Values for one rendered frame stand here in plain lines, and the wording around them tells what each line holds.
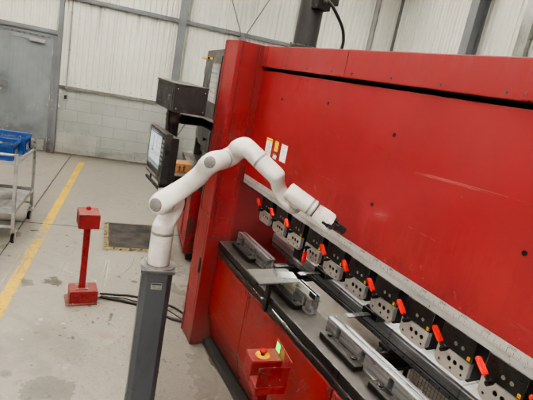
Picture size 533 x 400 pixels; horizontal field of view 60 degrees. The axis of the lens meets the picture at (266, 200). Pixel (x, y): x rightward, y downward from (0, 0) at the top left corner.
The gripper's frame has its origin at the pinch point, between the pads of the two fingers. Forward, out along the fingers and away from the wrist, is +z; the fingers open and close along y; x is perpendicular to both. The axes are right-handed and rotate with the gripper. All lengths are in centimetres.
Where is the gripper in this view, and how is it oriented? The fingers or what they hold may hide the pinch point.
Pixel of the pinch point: (341, 229)
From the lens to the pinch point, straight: 222.2
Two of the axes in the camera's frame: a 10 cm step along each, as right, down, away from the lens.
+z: 8.0, 5.9, -0.6
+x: 4.7, -7.0, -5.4
